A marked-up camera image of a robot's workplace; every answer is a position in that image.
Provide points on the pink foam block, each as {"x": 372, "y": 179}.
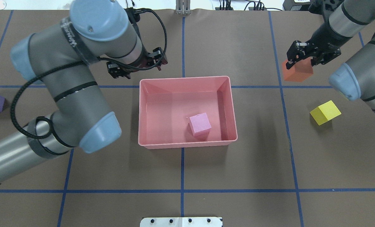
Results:
{"x": 199, "y": 124}

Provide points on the white mounting plate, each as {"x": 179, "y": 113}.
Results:
{"x": 182, "y": 222}

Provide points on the aluminium bracket at table edge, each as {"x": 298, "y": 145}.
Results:
{"x": 183, "y": 7}

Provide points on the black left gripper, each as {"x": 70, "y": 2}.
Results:
{"x": 142, "y": 63}

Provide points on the orange foam block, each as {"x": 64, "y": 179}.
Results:
{"x": 299, "y": 72}

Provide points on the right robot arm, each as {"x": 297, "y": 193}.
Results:
{"x": 343, "y": 19}

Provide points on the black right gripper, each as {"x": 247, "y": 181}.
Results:
{"x": 320, "y": 40}

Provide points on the yellow foam block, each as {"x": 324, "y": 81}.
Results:
{"x": 325, "y": 112}

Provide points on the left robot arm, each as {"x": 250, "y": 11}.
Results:
{"x": 59, "y": 57}

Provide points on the pink plastic bin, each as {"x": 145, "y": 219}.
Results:
{"x": 165, "y": 106}

